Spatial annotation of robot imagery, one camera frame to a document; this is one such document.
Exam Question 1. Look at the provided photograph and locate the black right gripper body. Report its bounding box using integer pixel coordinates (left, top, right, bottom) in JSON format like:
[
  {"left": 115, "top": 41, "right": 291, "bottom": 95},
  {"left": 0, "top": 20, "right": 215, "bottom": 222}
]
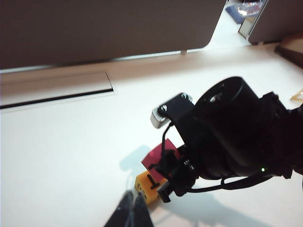
[{"left": 171, "top": 76, "right": 268, "bottom": 197}]

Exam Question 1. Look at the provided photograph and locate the white desk cable tray lid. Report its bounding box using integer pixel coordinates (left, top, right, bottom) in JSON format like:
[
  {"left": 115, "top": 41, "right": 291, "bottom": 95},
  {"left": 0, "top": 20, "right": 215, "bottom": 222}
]
[{"left": 0, "top": 71, "right": 114, "bottom": 110}]

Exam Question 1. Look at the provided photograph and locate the thin black cable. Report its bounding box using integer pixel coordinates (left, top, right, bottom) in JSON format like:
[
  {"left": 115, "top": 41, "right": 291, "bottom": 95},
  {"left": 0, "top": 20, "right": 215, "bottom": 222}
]
[
  {"left": 187, "top": 171, "right": 280, "bottom": 194},
  {"left": 160, "top": 119, "right": 177, "bottom": 171}
]

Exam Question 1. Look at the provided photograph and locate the grey desk divider panel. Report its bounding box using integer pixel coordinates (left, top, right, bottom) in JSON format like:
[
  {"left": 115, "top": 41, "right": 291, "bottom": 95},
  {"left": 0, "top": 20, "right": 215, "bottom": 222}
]
[
  {"left": 0, "top": 0, "right": 227, "bottom": 69},
  {"left": 238, "top": 0, "right": 303, "bottom": 45}
]

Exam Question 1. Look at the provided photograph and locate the red letter block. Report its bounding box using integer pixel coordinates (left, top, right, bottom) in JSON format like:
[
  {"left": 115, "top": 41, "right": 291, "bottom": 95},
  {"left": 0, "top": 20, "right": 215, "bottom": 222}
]
[{"left": 141, "top": 138, "right": 184, "bottom": 183}]

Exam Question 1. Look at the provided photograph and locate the brown wooden furniture piece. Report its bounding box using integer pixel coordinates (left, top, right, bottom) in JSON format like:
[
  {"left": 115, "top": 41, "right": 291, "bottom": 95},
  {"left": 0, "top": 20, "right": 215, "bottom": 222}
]
[{"left": 274, "top": 32, "right": 303, "bottom": 71}]

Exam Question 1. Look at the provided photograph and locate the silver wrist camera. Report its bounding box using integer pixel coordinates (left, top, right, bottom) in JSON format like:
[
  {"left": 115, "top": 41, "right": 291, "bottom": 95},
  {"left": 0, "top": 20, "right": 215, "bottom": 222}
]
[{"left": 150, "top": 105, "right": 172, "bottom": 129}]

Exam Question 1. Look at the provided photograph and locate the yellow letter block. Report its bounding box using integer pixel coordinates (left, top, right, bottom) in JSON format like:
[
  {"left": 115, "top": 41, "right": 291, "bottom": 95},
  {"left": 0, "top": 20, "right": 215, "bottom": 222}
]
[{"left": 134, "top": 171, "right": 169, "bottom": 205}]

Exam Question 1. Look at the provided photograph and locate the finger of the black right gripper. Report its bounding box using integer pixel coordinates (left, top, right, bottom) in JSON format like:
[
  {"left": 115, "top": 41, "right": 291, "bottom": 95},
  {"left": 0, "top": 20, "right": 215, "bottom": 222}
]
[
  {"left": 174, "top": 144, "right": 189, "bottom": 164},
  {"left": 157, "top": 181, "right": 176, "bottom": 204}
]

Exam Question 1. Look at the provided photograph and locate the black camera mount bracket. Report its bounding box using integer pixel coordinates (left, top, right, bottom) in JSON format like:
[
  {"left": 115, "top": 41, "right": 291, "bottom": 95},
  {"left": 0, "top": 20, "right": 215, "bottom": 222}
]
[{"left": 160, "top": 93, "right": 196, "bottom": 121}]

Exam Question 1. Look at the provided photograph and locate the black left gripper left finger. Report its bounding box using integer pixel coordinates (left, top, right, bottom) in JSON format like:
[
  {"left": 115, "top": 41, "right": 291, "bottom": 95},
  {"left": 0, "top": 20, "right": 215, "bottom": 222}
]
[{"left": 104, "top": 190, "right": 135, "bottom": 227}]

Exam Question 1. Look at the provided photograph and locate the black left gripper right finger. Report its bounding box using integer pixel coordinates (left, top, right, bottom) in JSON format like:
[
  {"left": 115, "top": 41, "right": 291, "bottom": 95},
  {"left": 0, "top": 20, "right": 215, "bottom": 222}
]
[{"left": 134, "top": 191, "right": 154, "bottom": 227}]

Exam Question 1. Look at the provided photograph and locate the blue cloth item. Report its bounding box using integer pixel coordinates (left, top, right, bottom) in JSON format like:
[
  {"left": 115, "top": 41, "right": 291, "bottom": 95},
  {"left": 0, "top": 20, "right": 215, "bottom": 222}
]
[{"left": 225, "top": 4, "right": 247, "bottom": 24}]

